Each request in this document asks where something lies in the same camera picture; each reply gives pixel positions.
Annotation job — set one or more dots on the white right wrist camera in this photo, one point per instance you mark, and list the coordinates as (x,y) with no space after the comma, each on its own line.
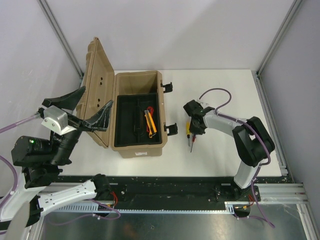
(202,103)

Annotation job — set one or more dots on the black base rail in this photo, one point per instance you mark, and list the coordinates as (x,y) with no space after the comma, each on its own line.
(218,188)

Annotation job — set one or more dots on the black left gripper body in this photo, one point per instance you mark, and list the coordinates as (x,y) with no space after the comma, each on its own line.
(63,148)

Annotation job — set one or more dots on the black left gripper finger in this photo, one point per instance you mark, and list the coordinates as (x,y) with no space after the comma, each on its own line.
(99,121)
(66,102)

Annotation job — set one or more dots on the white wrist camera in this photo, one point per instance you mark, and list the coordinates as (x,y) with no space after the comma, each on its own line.
(56,120)
(202,103)

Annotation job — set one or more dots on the yellow utility knife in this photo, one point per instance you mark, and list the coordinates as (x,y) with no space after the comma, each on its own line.
(150,123)

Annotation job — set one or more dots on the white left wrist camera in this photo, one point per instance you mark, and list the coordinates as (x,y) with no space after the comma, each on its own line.
(56,120)

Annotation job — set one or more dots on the blue red handled screwdriver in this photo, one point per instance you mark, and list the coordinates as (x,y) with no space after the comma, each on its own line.
(193,138)

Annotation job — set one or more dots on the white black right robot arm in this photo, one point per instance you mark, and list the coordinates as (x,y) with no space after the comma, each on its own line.
(253,143)

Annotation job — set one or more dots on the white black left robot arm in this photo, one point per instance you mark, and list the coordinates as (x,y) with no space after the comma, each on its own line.
(37,162)

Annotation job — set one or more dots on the yellow handled screwdriver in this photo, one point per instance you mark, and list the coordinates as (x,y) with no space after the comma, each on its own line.
(188,134)

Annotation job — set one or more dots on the black tool box tray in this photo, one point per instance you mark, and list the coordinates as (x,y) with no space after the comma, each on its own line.
(131,124)

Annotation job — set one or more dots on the red black utility knife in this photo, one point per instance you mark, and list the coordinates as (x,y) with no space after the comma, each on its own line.
(151,111)

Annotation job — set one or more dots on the aluminium frame rail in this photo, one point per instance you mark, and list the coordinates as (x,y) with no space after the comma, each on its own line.
(273,192)

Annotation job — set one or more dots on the tan plastic tool box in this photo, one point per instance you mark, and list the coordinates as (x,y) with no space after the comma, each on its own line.
(103,84)

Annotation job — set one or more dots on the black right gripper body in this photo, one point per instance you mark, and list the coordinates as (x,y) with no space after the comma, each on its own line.
(199,129)

